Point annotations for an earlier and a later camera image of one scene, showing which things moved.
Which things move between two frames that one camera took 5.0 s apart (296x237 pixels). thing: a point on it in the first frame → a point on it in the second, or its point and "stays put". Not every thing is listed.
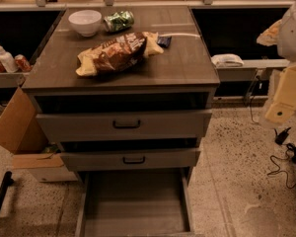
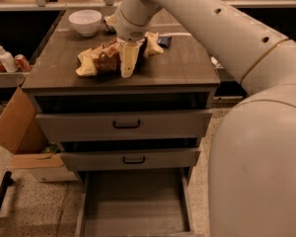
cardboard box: [22, 134] stays put
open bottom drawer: [135, 203] stays put
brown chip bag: [117, 53] stays put
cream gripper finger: [269, 37] → [128, 54]
